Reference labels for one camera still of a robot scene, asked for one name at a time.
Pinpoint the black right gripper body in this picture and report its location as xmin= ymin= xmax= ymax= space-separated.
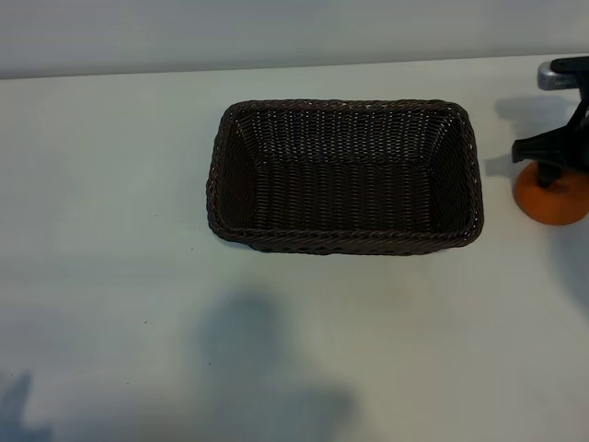
xmin=559 ymin=99 xmax=589 ymax=172

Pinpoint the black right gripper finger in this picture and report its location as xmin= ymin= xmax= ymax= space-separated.
xmin=537 ymin=160 xmax=560 ymax=189
xmin=512 ymin=128 xmax=574 ymax=165

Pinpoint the orange fruit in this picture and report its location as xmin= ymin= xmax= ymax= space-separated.
xmin=514 ymin=163 xmax=589 ymax=227

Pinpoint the dark brown wicker basket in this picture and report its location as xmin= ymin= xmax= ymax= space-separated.
xmin=205 ymin=99 xmax=486 ymax=255

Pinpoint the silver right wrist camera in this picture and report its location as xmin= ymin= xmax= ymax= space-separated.
xmin=537 ymin=57 xmax=589 ymax=93

